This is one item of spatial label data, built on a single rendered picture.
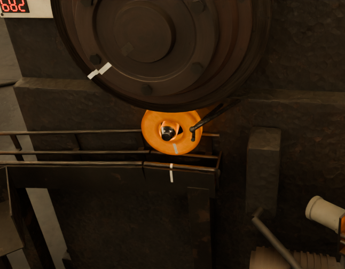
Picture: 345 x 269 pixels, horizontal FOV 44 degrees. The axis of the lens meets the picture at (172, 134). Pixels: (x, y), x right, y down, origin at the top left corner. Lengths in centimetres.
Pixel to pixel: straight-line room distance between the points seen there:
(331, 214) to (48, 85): 81
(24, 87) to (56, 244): 90
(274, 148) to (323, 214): 19
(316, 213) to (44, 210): 143
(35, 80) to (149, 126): 39
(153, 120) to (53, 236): 107
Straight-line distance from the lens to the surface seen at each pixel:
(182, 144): 110
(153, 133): 111
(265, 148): 104
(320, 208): 107
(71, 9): 97
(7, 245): 120
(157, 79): 89
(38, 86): 127
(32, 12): 120
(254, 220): 114
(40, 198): 224
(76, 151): 130
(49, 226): 209
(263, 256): 115
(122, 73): 91
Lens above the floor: 143
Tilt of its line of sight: 35 degrees down
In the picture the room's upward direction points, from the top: 6 degrees counter-clockwise
